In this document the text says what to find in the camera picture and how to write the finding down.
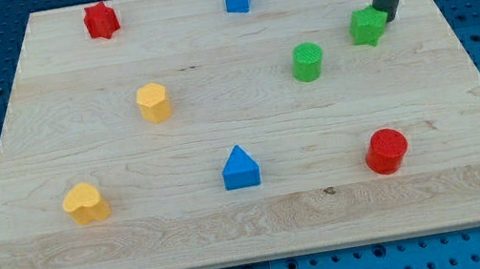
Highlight green star block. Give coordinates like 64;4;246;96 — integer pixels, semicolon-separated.
349;6;388;47

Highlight light wooden board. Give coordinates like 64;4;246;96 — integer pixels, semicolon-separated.
0;0;480;269

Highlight yellow hexagon block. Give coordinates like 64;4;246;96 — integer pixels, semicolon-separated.
136;82;173;123

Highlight red star block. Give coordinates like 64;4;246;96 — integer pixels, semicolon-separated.
83;2;120;39

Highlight blue house-shaped block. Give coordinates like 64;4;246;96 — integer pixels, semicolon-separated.
222;145;261;191

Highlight red cylinder block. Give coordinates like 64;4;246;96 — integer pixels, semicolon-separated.
365;128;408;176

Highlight green cylinder block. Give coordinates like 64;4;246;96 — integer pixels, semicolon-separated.
292;42;323;83

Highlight yellow heart block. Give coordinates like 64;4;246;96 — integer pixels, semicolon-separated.
62;182;112;225

